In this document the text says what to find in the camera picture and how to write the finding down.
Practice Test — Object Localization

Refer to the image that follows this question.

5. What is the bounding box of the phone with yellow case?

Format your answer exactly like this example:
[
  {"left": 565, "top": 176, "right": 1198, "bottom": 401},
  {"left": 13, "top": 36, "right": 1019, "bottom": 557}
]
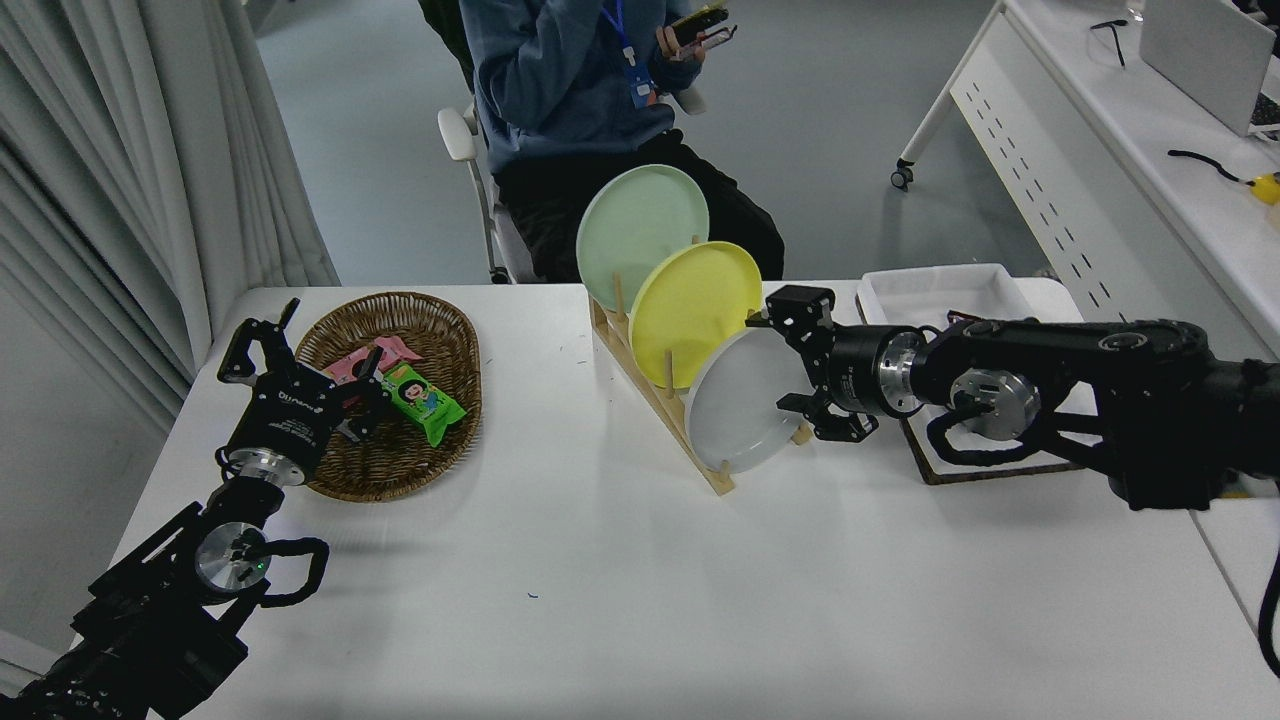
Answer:
[{"left": 668, "top": 3, "right": 729, "bottom": 41}]

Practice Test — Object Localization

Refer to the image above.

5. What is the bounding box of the black cable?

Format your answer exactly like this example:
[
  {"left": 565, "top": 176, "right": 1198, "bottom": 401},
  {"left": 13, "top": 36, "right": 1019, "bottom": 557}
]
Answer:
[{"left": 1166, "top": 148, "right": 1251, "bottom": 186}]

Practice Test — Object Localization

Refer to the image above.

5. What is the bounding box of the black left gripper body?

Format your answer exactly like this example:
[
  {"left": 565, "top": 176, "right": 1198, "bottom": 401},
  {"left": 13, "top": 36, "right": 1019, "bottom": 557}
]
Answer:
[{"left": 232, "top": 366, "right": 346, "bottom": 466}]

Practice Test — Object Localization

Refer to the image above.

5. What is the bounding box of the pale green plate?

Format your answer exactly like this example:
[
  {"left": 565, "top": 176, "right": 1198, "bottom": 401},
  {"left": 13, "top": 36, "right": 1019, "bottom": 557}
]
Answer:
[{"left": 576, "top": 163, "right": 710, "bottom": 313}]

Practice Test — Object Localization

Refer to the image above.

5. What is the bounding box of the white chair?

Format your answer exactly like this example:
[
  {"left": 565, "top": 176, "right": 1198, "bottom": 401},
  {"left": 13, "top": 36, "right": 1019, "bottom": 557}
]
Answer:
[{"left": 436, "top": 82, "right": 706, "bottom": 286}]

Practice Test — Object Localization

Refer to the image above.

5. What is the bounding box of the white curtain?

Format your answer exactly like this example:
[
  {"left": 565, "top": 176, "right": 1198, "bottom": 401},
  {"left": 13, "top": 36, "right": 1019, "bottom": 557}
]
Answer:
[{"left": 0, "top": 0, "right": 341, "bottom": 436}]

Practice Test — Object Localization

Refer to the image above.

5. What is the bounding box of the wooden plate rack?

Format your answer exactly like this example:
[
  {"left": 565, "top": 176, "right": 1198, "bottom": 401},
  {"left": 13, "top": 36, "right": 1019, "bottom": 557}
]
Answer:
[{"left": 588, "top": 234, "right": 815, "bottom": 498}]

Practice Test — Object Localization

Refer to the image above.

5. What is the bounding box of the pink snack packet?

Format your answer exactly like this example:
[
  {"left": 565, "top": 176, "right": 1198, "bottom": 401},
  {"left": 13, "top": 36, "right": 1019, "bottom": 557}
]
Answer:
[{"left": 322, "top": 335, "right": 425, "bottom": 386}]

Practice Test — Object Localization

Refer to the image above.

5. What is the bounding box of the silver laptop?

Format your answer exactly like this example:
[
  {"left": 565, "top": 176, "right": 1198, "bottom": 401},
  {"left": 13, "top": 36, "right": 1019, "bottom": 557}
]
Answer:
[{"left": 1138, "top": 0, "right": 1280, "bottom": 138}]

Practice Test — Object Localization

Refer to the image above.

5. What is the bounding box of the white tray with cork base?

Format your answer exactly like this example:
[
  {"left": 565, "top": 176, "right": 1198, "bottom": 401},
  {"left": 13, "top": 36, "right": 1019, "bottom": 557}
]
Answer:
[{"left": 857, "top": 264, "right": 1091, "bottom": 487}]

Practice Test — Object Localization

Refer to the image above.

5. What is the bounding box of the grey plate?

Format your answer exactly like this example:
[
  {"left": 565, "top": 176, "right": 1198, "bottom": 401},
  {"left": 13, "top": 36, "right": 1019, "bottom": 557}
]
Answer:
[{"left": 685, "top": 325, "right": 813, "bottom": 475}]

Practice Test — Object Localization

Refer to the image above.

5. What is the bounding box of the white desk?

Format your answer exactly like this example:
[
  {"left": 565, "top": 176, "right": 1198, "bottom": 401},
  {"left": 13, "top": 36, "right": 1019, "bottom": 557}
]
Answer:
[{"left": 890, "top": 0, "right": 1280, "bottom": 366}]

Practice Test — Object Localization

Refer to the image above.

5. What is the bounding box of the green snack packet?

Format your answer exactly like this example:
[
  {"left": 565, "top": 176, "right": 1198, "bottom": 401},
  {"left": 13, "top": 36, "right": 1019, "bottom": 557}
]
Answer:
[{"left": 383, "top": 362, "right": 468, "bottom": 448}]

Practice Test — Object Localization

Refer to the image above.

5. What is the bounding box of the person's left hand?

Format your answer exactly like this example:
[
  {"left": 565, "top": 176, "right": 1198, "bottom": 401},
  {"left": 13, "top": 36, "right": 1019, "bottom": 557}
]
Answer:
[{"left": 655, "top": 25, "right": 706, "bottom": 63}]

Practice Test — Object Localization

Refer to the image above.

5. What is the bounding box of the person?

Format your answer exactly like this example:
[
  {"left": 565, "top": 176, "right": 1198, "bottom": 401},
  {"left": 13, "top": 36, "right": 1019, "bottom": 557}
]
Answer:
[{"left": 455, "top": 0, "right": 786, "bottom": 284}]

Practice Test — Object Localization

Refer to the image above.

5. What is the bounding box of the yellow plate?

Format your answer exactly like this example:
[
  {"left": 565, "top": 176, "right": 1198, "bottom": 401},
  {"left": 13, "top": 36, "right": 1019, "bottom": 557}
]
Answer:
[{"left": 629, "top": 240, "right": 764, "bottom": 391}]

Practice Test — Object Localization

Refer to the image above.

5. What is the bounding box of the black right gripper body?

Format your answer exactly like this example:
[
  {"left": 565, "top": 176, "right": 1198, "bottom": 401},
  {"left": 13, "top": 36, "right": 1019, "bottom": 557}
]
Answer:
[{"left": 815, "top": 328, "right": 889, "bottom": 413}]

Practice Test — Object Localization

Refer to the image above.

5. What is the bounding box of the brown wicker basket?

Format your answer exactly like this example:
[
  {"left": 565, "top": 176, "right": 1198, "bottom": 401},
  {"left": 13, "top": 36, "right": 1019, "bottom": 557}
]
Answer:
[{"left": 295, "top": 291, "right": 484, "bottom": 503}]

